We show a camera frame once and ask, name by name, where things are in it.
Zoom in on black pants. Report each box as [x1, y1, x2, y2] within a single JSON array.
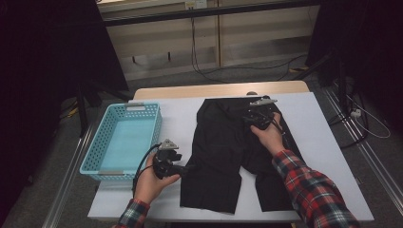
[[179, 96, 305, 215]]

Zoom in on left hand-held gripper black cable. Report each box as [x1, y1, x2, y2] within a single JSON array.
[[132, 143, 161, 199]]

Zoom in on long black hanging cable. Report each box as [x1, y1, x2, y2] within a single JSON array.
[[189, 15, 309, 85]]

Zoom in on hand-held gripper black cable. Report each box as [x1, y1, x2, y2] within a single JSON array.
[[269, 110, 288, 143], [132, 143, 161, 199]]

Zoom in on aluminium floor rail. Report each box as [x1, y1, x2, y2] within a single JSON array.
[[42, 126, 94, 228], [322, 86, 403, 207]]

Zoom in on beige wooden cabinet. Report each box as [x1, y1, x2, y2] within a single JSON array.
[[97, 0, 321, 82]]

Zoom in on narrow black curtain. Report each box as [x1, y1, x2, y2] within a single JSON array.
[[305, 0, 403, 127]]

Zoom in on person's right hand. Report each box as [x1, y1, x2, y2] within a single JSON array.
[[250, 112, 288, 157]]

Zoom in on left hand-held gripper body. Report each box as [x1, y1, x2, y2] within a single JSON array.
[[152, 139, 183, 181]]

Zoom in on black floor cable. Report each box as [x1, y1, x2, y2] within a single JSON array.
[[327, 108, 371, 150]]

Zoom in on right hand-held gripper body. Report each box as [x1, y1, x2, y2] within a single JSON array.
[[242, 95, 278, 131]]

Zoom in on right hand-held gripper black cable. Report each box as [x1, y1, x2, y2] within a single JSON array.
[[269, 110, 288, 143]]

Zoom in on person's left hand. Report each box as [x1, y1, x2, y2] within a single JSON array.
[[134, 154, 181, 205]]

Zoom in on thin white cable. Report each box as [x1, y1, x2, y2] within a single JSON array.
[[346, 94, 392, 140]]

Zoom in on light blue plastic basket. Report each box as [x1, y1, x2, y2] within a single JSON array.
[[79, 102, 163, 182]]

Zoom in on black metal crossbar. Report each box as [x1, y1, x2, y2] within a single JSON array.
[[103, 0, 321, 28]]

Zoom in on white wall socket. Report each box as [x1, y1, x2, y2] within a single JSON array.
[[184, 0, 208, 10]]

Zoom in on tall black stand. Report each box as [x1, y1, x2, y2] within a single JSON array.
[[293, 50, 350, 117]]

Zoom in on short black stand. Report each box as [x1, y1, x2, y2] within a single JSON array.
[[75, 83, 134, 139]]

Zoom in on wide black curtain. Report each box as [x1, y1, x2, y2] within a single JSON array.
[[0, 0, 129, 222]]

